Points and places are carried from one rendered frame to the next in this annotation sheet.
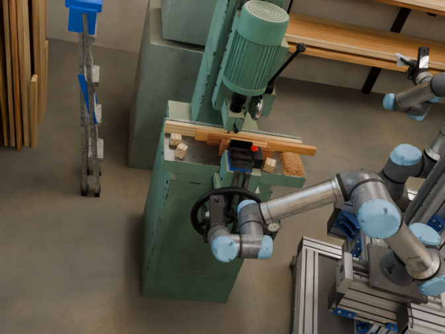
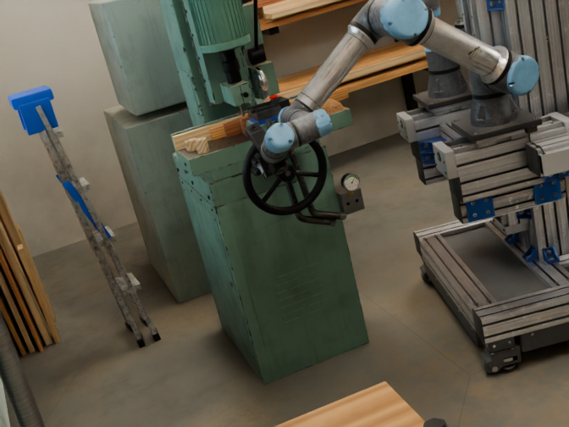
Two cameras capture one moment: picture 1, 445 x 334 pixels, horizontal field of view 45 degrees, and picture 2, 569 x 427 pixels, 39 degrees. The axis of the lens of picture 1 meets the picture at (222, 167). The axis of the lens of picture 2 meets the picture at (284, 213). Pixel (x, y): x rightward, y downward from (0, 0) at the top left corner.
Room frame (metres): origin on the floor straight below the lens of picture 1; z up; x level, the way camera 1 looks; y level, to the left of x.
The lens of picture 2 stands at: (-0.97, -0.09, 1.56)
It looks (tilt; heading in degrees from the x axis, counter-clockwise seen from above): 20 degrees down; 1
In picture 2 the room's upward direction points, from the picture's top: 14 degrees counter-clockwise
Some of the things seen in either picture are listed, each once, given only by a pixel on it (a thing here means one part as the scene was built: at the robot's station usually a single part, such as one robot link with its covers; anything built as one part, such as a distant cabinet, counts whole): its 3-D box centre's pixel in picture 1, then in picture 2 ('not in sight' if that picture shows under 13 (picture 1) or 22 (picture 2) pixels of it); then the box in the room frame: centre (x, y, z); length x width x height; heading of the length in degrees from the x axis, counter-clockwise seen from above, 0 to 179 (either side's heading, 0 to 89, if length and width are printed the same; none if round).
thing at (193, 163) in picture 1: (234, 165); (267, 139); (1.76, -0.04, 0.87); 0.61 x 0.30 x 0.06; 107
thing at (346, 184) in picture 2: (273, 224); (350, 184); (1.73, -0.29, 0.65); 0.06 x 0.04 x 0.08; 107
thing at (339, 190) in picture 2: (266, 224); (346, 197); (1.79, -0.27, 0.58); 0.12 x 0.08 x 0.08; 17
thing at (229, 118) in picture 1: (232, 115); (237, 94); (1.87, 0.03, 1.03); 0.14 x 0.07 x 0.09; 17
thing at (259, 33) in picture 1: (254, 49); (215, 2); (1.85, 0.02, 1.35); 0.18 x 0.18 x 0.31
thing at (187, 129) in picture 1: (234, 136); (253, 119); (1.88, -0.01, 0.92); 0.60 x 0.02 x 0.05; 107
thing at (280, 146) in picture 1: (256, 143); (280, 113); (1.89, -0.11, 0.92); 0.54 x 0.02 x 0.04; 107
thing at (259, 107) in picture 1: (256, 106); (260, 83); (2.01, -0.06, 1.02); 0.12 x 0.03 x 0.12; 17
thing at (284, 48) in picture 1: (273, 56); (246, 25); (2.10, -0.06, 1.22); 0.09 x 0.08 x 0.15; 17
